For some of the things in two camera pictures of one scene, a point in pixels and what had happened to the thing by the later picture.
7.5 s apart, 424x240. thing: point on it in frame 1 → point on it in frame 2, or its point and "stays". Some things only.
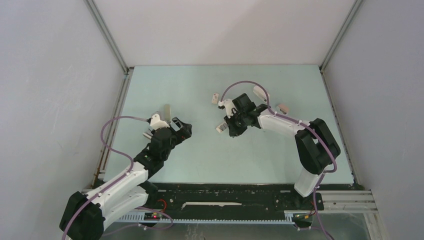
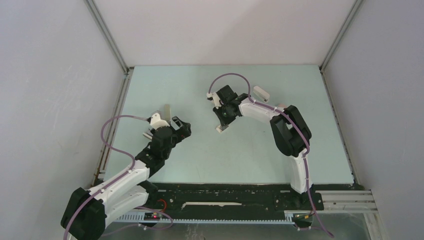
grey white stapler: (148, 134) stays
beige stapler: (167, 112) stays
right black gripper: (233, 130) → (224, 122)
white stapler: (261, 92) stays
